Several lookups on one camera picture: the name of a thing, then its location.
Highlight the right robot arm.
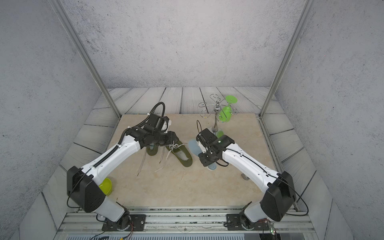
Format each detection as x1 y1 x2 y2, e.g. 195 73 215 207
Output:
196 129 300 231

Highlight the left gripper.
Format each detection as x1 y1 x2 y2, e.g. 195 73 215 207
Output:
152 130 181 146

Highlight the green plastic disc on stand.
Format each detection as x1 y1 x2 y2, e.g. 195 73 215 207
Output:
218 95 238 123

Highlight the grey insole one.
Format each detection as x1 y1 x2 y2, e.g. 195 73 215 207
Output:
188 140 217 171

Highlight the aluminium frame post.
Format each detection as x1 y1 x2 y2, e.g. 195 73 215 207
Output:
49 0 122 120
259 0 316 119

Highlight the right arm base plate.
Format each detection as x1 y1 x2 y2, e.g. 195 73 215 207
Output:
223 214 270 231

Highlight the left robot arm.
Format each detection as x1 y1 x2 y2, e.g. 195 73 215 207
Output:
67 102 179 231

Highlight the green plastic bowl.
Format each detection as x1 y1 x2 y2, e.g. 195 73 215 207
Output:
99 178 113 196

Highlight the right aluminium frame post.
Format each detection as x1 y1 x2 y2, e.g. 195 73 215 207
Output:
259 0 316 119

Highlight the olive green shoe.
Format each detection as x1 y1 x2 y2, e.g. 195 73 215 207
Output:
137 145 166 177
154 140 193 173

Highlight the chrome metal stand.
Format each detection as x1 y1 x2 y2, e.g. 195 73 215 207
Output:
198 94 227 138

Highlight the left aluminium frame post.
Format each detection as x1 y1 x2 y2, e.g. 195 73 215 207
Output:
49 0 122 120

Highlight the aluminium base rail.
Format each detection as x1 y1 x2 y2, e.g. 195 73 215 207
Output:
53 206 319 240

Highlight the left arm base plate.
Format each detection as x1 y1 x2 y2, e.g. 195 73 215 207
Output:
102 214 146 232

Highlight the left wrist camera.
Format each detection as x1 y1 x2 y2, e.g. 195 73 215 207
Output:
146 114 172 133

